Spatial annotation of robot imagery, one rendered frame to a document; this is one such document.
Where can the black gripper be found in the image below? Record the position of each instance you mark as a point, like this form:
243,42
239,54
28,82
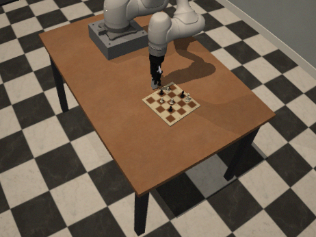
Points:
155,69

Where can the wooden chessboard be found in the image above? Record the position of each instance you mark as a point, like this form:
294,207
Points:
180,108

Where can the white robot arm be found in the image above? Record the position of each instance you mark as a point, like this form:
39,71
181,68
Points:
118,14

